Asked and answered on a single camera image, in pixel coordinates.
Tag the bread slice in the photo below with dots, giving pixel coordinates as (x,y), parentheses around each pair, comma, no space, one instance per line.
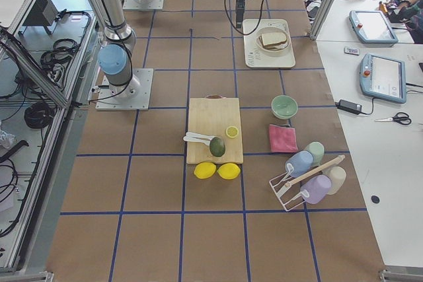
(272,39)

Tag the white round plate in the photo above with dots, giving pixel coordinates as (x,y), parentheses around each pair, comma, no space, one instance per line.
(279,48)

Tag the cream bear serving tray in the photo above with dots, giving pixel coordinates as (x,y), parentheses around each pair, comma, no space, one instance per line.
(258,58)

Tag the green bowl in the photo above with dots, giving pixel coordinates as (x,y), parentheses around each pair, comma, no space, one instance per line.
(284,107)

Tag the bamboo cutting board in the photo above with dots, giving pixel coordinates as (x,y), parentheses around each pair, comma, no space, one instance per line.
(211,116)

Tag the lemon slice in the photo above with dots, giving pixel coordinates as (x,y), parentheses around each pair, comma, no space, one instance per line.
(232,131)

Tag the white plastic fork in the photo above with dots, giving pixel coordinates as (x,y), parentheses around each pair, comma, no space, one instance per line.
(199,135)

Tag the blue teach pendant far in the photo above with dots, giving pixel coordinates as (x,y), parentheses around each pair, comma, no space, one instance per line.
(371,27)

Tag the blue teach pendant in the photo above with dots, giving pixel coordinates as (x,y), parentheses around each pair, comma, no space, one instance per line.
(371,27)
(383,78)

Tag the pink cloth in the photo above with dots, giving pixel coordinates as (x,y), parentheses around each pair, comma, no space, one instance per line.
(282,139)

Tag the white plastic spoon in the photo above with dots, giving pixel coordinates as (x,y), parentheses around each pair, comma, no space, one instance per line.
(196,140)

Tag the green avocado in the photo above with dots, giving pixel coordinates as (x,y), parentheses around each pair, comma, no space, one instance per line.
(217,147)

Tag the black power adapter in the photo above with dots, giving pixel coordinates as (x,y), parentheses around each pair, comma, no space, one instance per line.
(350,107)

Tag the blue teach pendant near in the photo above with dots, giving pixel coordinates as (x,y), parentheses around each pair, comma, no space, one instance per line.
(383,78)

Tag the green mug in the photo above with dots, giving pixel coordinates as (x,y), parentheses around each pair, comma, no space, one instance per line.
(317,151)

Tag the whole lemon right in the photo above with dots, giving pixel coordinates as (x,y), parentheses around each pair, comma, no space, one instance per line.
(229,171)

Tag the whole lemon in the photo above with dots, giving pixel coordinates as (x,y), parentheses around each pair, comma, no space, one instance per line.
(205,170)
(229,171)

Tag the whole lemon left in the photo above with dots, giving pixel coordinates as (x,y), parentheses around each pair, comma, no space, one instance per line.
(205,170)

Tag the blue mug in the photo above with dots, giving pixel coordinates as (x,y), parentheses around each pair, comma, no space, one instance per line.
(298,164)

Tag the cream mug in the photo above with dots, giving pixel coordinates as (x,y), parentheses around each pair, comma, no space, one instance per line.
(337,176)

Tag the purple mug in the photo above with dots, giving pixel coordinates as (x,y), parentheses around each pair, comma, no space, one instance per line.
(315,189)

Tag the black scissors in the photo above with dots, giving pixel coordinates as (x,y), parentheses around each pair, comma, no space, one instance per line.
(400,118)

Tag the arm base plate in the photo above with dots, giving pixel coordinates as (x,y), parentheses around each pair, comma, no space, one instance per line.
(135,97)
(143,5)

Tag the white wire cup rack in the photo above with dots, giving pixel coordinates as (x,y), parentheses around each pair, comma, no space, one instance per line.
(287,189)

